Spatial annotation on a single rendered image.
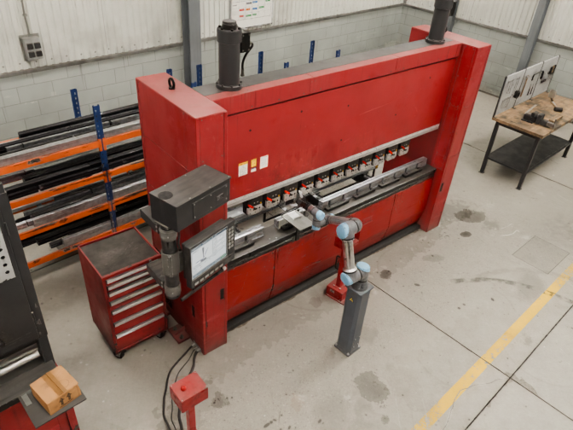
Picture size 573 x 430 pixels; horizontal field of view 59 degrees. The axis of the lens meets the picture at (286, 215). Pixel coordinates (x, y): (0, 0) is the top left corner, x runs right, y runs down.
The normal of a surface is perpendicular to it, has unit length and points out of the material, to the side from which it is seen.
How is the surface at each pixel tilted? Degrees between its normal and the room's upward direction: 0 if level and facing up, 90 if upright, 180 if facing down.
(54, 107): 90
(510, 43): 90
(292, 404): 0
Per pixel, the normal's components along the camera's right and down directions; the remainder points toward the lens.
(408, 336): 0.07, -0.82
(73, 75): 0.69, 0.45
